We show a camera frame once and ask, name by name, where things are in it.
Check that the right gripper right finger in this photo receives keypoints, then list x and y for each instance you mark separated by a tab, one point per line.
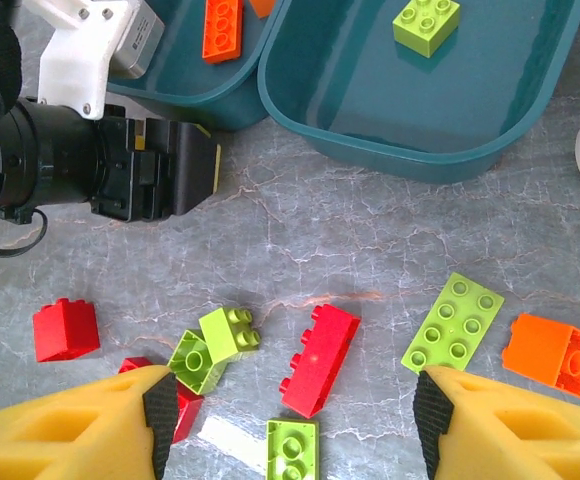
520	435

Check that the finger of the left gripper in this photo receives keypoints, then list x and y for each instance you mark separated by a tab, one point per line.
195	170

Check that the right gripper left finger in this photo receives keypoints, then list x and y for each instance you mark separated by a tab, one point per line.
70	435

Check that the small red lego brick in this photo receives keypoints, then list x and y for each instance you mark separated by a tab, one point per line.
65	332

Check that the long green lego brick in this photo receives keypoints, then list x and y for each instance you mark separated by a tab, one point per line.
292	450
452	322

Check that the small green lego brick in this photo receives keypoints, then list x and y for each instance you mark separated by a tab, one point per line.
225	335
422	30
192	365

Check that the long orange lego brick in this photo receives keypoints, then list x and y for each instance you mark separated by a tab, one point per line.
222	30

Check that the long narrow red lego brick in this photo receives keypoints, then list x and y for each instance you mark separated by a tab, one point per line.
320	360

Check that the teal plastic container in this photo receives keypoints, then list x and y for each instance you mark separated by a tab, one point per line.
185	75
370	100

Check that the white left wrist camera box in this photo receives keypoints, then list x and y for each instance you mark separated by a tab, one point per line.
85	45

